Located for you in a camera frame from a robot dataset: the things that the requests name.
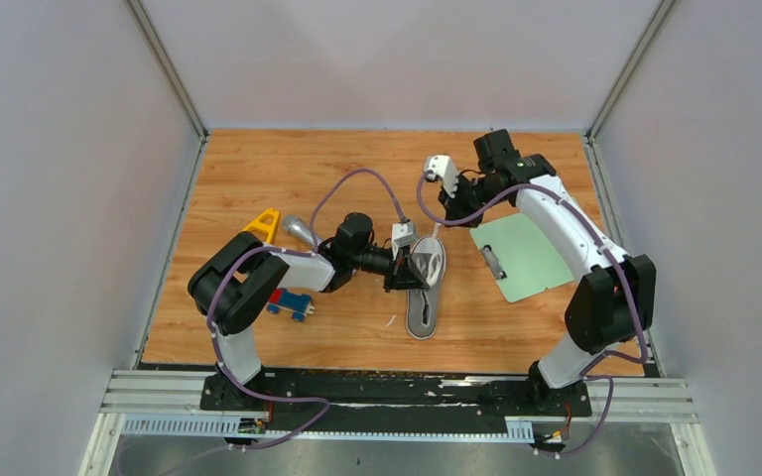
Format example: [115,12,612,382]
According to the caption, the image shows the purple cable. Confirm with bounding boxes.
[416,172,651,459]
[206,168,412,454]

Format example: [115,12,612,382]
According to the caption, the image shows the silver microphone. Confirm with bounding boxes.
[281,214,322,247]

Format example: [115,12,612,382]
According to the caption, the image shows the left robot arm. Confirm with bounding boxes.
[188,212,439,410]

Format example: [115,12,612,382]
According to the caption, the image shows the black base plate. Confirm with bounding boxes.
[199,368,591,433]

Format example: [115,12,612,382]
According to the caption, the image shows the blue red toy car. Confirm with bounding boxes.
[265,288,315,322]

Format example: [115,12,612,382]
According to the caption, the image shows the yellow toy block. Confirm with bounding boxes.
[242,208,281,244]

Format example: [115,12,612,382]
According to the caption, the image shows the white shoelace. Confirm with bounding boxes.
[414,223,446,288]

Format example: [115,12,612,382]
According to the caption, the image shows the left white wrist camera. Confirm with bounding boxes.
[390,220,418,257]

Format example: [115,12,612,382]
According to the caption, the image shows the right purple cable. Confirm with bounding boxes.
[416,172,651,459]

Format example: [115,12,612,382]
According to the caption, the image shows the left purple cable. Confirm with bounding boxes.
[206,168,412,454]

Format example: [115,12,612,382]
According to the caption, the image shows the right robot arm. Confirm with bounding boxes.
[424,130,657,415]

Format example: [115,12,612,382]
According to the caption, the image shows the grey canvas sneaker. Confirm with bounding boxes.
[406,257,447,340]

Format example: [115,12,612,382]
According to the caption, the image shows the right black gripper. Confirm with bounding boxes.
[438,174,505,230]

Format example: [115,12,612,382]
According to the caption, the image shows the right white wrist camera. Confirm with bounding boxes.
[423,155,460,198]

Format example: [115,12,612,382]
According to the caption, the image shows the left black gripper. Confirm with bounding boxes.
[350,244,430,294]

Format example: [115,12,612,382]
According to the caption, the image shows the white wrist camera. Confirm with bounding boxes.
[423,155,460,198]
[390,220,418,257]

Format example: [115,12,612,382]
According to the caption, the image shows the green clipboard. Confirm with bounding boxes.
[469,213,574,302]

